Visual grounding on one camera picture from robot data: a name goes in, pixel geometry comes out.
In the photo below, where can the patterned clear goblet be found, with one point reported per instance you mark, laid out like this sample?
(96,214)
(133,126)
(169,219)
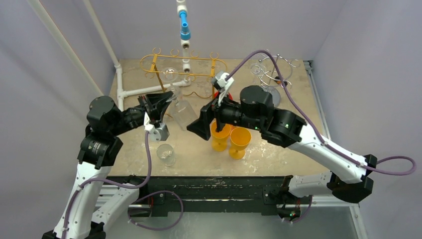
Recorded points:
(182,112)

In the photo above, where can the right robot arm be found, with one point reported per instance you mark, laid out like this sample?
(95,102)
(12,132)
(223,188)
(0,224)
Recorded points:
(347,178)

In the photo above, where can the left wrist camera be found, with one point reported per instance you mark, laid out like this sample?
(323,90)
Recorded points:
(157,133)

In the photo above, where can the chrome round glass rack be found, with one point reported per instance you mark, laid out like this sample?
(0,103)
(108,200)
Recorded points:
(270,74)

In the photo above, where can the yellow plastic goblet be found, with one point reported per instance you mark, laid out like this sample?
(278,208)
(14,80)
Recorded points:
(239,141)
(219,139)

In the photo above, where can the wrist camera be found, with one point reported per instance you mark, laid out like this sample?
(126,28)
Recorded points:
(222,82)
(157,133)

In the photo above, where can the blue pipe fitting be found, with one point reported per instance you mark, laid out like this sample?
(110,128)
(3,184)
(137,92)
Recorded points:
(185,31)

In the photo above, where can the red plastic goblet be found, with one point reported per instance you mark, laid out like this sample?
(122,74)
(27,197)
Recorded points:
(216,95)

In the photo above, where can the right yellow plastic goblet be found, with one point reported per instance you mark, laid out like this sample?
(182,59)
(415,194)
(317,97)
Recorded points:
(239,141)

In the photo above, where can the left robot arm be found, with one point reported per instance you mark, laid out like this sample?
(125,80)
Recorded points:
(98,151)

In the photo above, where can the clear champagne flute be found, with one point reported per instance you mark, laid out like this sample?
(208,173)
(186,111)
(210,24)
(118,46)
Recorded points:
(258,71)

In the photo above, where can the left yellow plastic goblet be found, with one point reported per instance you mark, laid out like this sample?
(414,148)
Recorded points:
(219,139)

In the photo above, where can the gold wire glass rack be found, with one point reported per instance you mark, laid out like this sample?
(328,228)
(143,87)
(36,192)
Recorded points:
(153,66)

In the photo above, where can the round clear wine glass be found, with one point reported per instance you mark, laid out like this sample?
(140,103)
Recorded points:
(169,76)

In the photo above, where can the black mounting base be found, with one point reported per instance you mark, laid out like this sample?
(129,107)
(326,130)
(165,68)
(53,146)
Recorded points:
(266,195)

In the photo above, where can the white PVC pipe frame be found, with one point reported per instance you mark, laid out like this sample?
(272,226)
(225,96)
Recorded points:
(75,26)

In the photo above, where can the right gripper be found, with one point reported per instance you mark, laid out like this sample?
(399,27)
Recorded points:
(217,113)

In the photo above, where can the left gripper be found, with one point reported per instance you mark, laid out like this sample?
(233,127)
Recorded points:
(158,102)

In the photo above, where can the clear glass near front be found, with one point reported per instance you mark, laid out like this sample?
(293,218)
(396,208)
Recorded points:
(166,154)

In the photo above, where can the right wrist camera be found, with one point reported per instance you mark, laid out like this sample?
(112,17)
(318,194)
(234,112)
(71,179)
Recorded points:
(222,82)

